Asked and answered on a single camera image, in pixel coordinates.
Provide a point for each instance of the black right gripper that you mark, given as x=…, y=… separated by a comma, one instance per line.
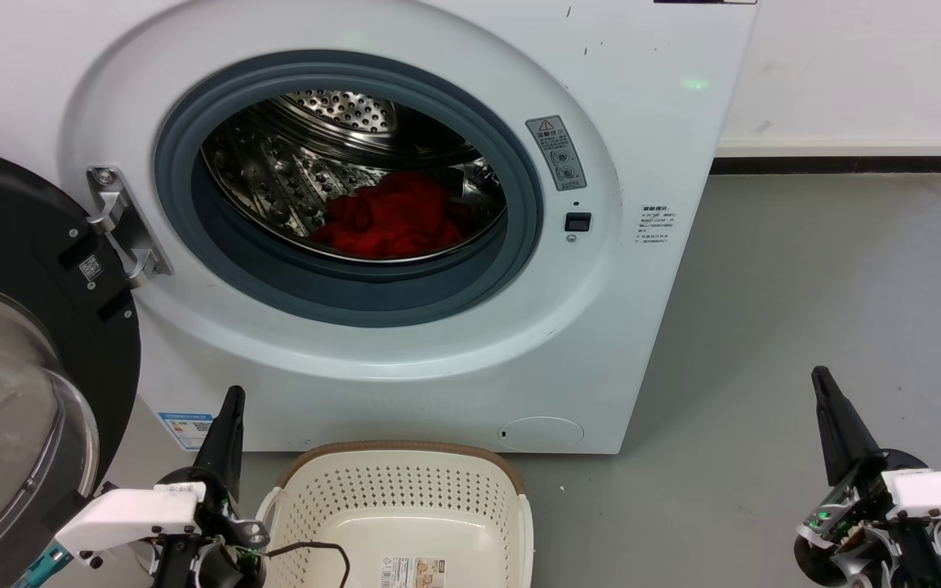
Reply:
x=871, y=547

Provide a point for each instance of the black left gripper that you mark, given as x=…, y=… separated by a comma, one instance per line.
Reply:
x=217, y=563

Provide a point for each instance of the red cloth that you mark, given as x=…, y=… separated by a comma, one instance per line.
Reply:
x=397, y=216

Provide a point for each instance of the cream perforated laundry basket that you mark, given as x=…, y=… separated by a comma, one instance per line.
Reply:
x=405, y=514

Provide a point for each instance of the white printed label sticker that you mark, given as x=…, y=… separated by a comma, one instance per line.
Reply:
x=412, y=573

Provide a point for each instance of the stainless steel washing machine drum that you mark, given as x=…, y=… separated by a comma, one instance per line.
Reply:
x=274, y=171

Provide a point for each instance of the washing machine door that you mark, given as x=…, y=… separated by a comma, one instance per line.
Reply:
x=29, y=237

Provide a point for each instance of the blue energy label sticker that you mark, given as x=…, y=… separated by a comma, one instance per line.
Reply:
x=186, y=430

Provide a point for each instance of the grey rubber door gasket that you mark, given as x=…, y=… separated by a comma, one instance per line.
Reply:
x=356, y=296

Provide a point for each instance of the QR code sticker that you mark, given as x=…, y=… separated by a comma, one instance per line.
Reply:
x=91, y=268

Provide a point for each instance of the silver door hinge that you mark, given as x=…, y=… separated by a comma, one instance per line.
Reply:
x=115, y=220

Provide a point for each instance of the white front-load washing machine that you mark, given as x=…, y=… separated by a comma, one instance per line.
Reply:
x=601, y=327

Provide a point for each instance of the small printed text label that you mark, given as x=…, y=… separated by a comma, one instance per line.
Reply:
x=655, y=224

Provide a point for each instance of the round filter cover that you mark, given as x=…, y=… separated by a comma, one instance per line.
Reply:
x=542, y=434

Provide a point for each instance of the black door latch socket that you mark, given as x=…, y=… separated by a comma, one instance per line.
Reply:
x=577, y=222

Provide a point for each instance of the grey warning sticker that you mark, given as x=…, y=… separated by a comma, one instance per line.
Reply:
x=556, y=153

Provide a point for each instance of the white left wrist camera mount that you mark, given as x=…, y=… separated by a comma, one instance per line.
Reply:
x=127, y=514

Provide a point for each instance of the dark wall baseboard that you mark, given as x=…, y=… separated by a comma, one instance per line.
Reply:
x=838, y=164

